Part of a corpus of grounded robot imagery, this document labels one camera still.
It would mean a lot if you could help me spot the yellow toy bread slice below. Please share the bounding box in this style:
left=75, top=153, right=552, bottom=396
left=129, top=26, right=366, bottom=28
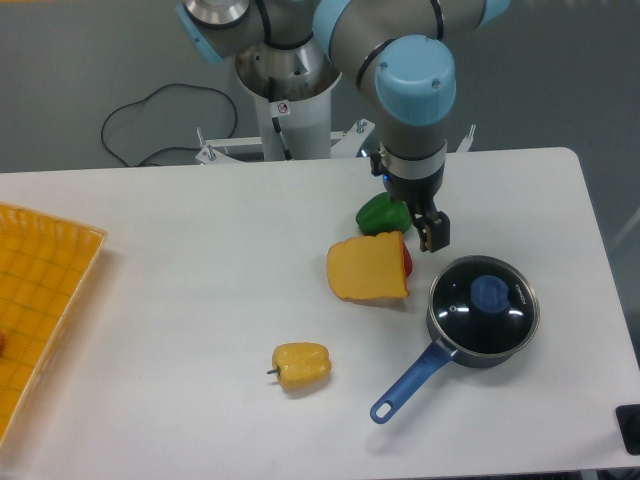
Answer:
left=326, top=231, right=410, bottom=301

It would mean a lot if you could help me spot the black corner device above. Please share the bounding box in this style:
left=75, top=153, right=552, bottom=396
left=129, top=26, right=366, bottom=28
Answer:
left=615, top=404, right=640, bottom=456

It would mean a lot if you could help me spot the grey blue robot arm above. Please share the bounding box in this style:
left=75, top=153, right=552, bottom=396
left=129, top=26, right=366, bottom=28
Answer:
left=176, top=1, right=507, bottom=252

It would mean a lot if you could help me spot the glass lid blue knob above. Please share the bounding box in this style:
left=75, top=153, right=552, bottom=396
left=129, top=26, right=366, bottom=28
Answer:
left=430, top=255, right=541, bottom=355

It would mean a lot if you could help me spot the yellow plastic basket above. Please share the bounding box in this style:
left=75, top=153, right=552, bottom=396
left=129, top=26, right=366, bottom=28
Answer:
left=1, top=203, right=107, bottom=443

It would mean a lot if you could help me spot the blue handled saucepan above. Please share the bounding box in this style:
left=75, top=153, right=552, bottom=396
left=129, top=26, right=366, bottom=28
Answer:
left=370, top=302, right=531, bottom=424

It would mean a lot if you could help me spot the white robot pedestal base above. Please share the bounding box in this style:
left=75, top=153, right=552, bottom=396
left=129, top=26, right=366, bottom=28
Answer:
left=194, top=41, right=477, bottom=165

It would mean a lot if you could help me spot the red toy pepper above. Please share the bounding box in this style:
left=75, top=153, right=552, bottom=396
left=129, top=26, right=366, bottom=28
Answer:
left=402, top=243, right=413, bottom=278

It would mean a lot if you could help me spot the black floor cable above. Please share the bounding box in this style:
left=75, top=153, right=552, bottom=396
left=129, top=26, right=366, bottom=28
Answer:
left=100, top=82, right=238, bottom=168

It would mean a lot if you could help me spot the yellow toy bell pepper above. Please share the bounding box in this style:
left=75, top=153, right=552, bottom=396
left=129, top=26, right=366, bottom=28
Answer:
left=267, top=342, right=332, bottom=390

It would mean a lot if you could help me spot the green toy bell pepper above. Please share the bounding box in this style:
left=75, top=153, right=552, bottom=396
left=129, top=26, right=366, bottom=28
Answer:
left=356, top=192, right=412, bottom=235

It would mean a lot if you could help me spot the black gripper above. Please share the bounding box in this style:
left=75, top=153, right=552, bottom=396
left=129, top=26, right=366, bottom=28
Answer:
left=370, top=152, right=450, bottom=252

